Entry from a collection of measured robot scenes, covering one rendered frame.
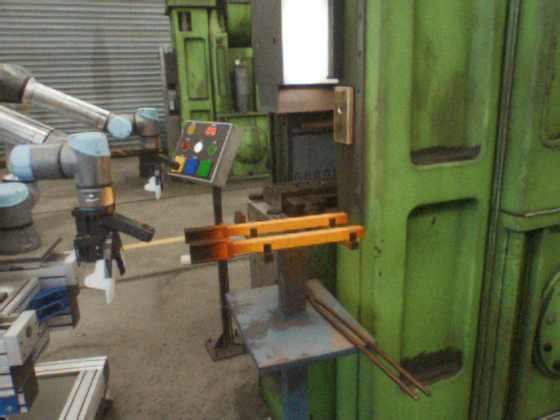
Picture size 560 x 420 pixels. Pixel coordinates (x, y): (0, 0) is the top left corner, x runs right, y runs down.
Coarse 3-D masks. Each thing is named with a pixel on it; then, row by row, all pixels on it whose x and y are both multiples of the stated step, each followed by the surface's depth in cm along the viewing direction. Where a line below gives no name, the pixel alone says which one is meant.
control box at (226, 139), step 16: (208, 128) 213; (224, 128) 205; (192, 144) 217; (208, 144) 209; (224, 144) 202; (208, 160) 206; (224, 160) 204; (176, 176) 219; (192, 176) 209; (208, 176) 202; (224, 176) 205
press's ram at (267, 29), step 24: (264, 0) 156; (288, 0) 144; (312, 0) 147; (264, 24) 159; (288, 24) 146; (312, 24) 149; (264, 48) 162; (288, 48) 148; (312, 48) 151; (264, 72) 165; (288, 72) 150; (312, 72) 153
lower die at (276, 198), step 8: (336, 176) 189; (272, 184) 179; (304, 184) 173; (312, 184) 174; (320, 184) 176; (328, 184) 175; (336, 184) 175; (264, 192) 182; (272, 192) 173; (280, 192) 166; (296, 192) 167; (304, 192) 168; (320, 192) 171; (328, 192) 172; (336, 192) 173; (264, 200) 183; (272, 200) 175; (280, 200) 167; (336, 200) 174; (280, 208) 168
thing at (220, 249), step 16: (208, 240) 102; (224, 240) 102; (240, 240) 105; (256, 240) 104; (272, 240) 104; (288, 240) 105; (304, 240) 106; (320, 240) 107; (336, 240) 109; (192, 256) 100; (208, 256) 101; (224, 256) 102
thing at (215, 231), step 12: (312, 216) 121; (324, 216) 120; (336, 216) 121; (192, 228) 113; (204, 228) 112; (216, 228) 112; (228, 228) 113; (240, 228) 114; (264, 228) 116; (276, 228) 117; (288, 228) 118; (300, 228) 118; (192, 240) 111; (204, 240) 112
